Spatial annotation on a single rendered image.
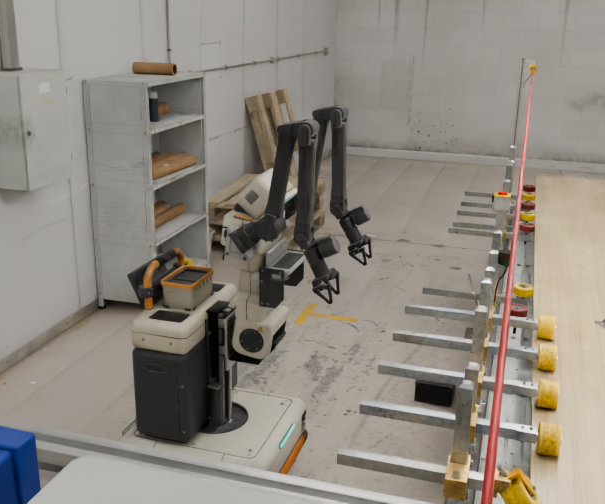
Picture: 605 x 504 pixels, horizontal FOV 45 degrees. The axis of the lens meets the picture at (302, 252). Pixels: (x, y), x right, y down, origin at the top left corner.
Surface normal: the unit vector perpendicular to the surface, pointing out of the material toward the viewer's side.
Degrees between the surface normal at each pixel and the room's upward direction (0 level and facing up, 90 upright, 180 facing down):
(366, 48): 90
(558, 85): 90
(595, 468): 0
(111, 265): 90
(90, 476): 0
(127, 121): 90
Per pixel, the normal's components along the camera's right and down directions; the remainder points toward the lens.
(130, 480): 0.02, -0.95
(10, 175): -0.29, 0.29
